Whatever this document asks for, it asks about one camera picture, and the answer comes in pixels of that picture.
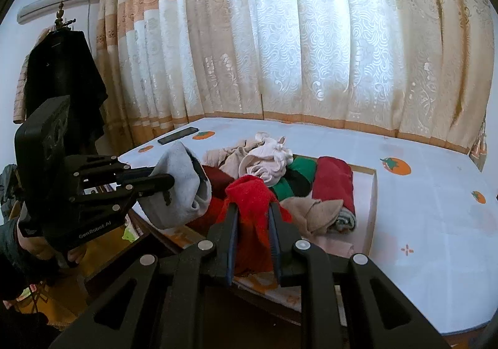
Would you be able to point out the red underwear grey waistband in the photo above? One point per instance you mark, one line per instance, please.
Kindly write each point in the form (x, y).
(334, 181)

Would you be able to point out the tan underwear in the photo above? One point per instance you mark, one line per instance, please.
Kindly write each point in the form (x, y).
(311, 212)

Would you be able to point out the white underwear black mark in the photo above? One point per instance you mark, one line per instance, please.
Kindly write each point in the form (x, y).
(179, 170)

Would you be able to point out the person's left hand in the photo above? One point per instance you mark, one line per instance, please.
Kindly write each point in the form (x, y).
(35, 248)

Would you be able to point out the green black striped underwear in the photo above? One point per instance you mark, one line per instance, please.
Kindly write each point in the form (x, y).
(299, 174)

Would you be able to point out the beige quilted coat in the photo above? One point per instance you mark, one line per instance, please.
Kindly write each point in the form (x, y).
(21, 92)

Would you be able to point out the black jacket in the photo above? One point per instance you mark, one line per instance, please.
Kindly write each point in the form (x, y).
(62, 68)

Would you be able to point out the shallow cardboard tray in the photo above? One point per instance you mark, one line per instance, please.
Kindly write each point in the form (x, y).
(365, 209)

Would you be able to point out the cream and orange floral curtain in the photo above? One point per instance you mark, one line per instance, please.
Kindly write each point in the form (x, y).
(311, 41)

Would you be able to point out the person's left forearm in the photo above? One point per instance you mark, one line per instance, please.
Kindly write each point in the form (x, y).
(11, 263)

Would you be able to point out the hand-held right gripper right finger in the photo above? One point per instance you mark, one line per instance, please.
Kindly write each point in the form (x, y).
(277, 248)

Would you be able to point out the wooden coat rack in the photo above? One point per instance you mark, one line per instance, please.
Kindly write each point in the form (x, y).
(61, 16)

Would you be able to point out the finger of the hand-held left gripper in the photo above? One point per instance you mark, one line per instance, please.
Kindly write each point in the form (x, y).
(148, 185)
(101, 168)

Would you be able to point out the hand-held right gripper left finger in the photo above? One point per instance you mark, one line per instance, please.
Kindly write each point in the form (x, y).
(232, 244)

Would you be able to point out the pinkish white frilly underwear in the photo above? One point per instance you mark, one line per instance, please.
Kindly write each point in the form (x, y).
(264, 162)

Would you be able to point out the curtain tassel tieback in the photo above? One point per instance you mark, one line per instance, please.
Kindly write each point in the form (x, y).
(478, 146)

